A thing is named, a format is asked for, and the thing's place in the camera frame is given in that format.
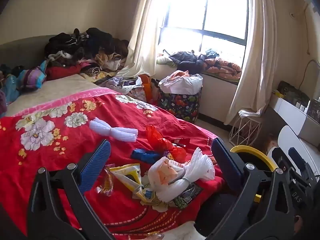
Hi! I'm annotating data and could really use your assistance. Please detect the white wire side table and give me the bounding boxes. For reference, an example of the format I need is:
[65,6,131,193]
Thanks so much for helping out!
[229,109,263,148]

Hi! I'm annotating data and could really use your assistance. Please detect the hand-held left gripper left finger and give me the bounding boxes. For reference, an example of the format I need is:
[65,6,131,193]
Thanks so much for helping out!
[26,139,115,240]

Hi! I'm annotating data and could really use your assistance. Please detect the floral pink bag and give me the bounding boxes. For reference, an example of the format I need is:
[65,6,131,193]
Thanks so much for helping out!
[126,85,148,103]

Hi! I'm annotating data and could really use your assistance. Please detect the orange bag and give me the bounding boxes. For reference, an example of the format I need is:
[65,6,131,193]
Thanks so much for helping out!
[139,74,155,103]

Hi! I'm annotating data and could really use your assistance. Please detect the cream curtain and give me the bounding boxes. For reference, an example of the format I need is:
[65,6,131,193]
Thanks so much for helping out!
[224,0,278,125]
[116,0,165,78]

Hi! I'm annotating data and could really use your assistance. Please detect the white folded plastic bag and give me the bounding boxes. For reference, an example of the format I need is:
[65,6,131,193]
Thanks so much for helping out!
[89,117,138,142]

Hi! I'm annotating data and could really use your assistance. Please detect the red plastic bag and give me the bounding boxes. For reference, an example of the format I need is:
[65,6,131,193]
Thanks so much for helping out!
[146,125,187,160]

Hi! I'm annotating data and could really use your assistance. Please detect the orange patterned quilt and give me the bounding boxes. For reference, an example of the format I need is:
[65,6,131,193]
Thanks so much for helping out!
[202,58,242,80]

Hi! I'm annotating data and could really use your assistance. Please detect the pale green cloth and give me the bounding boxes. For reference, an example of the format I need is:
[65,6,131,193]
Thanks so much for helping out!
[156,55,178,67]

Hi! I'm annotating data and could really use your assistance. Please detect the white desk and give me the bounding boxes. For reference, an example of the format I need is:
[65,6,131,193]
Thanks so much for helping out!
[269,90,320,140]

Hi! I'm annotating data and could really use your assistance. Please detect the pale purple clothes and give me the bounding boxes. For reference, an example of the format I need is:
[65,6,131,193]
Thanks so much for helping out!
[104,76,143,92]

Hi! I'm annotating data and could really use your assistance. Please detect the green peas snack packet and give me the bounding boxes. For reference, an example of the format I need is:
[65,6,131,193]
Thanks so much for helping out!
[172,182,203,209]

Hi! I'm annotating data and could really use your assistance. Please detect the grey bed headboard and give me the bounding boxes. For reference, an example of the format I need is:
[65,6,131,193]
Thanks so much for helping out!
[0,34,58,67]

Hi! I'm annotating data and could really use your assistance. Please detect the dark handbag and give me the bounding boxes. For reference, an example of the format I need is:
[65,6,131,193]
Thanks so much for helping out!
[277,81,310,103]

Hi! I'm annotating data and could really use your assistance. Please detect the red folded cloth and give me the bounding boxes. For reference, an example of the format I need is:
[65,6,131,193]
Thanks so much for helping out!
[46,64,83,80]

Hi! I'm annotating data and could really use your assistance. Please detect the dark jacket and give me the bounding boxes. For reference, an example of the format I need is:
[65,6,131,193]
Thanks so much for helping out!
[170,51,208,72]

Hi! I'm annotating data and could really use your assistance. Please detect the red floral blanket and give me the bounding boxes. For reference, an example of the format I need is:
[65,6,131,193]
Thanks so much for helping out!
[0,92,227,240]

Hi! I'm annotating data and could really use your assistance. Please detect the beige bed sheet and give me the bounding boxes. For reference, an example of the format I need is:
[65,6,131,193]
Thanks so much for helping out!
[5,74,120,117]

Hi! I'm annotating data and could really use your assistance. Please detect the blue plastic wrapper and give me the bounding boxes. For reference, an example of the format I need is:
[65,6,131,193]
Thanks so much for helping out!
[130,149,160,162]

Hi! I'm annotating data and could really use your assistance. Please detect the yellow snack packet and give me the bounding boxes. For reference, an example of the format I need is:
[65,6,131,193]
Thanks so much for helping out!
[110,163,160,203]

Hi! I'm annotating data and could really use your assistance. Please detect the blue cloth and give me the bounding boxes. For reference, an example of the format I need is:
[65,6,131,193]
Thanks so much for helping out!
[0,74,20,104]

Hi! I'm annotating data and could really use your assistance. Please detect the black bin yellow rim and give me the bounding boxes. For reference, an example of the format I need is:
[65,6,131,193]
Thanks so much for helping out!
[230,145,279,203]

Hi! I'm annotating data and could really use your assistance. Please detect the group of cosmetic items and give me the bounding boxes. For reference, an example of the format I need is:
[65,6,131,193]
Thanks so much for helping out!
[292,97,320,124]

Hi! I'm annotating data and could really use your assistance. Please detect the pile of dark clothes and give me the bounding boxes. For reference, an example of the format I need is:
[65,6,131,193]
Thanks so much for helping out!
[44,27,130,77]

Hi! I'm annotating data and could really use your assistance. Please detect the pink orange cloth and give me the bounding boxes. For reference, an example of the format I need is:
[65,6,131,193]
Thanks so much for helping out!
[166,70,190,82]

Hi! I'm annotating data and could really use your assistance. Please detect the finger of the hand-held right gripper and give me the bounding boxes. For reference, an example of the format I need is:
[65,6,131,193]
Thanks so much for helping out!
[271,147,307,208]
[287,147,320,205]

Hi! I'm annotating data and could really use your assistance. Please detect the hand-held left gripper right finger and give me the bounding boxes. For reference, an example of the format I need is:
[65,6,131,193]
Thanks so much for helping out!
[211,137,303,240]

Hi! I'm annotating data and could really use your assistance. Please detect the dinosaur print basket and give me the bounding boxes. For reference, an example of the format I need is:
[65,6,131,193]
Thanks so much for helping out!
[157,74,203,123]

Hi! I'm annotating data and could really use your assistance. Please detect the white laundry bag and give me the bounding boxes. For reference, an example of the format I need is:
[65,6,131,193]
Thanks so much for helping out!
[159,74,203,95]

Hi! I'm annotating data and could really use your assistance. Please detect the striped colourful cloth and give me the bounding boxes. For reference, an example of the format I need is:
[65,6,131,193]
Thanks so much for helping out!
[17,66,47,90]

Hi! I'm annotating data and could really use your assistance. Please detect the white plastic bag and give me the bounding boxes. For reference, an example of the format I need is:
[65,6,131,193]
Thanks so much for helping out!
[148,156,185,187]
[89,117,138,142]

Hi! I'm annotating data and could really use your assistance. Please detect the arched mirror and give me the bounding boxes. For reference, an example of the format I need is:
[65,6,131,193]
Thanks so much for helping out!
[304,59,320,80]

